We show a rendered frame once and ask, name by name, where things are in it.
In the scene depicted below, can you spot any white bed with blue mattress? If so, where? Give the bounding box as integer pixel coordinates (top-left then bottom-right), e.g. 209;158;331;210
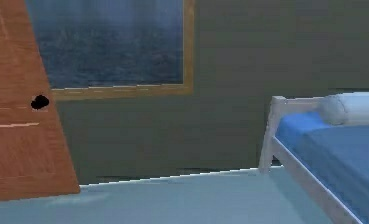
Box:
258;95;369;224

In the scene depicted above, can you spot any white pillow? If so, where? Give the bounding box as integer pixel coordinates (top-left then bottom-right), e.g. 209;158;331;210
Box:
317;92;369;127

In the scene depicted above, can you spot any brown wooden room door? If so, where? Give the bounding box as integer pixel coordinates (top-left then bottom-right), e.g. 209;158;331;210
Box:
0;0;82;203

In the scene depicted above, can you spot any blue picture in wooden frame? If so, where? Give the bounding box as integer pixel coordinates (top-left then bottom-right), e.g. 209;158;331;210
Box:
24;0;196;102

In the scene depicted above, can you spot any black door handle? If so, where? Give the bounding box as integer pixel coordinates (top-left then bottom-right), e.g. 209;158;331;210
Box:
30;94;50;111

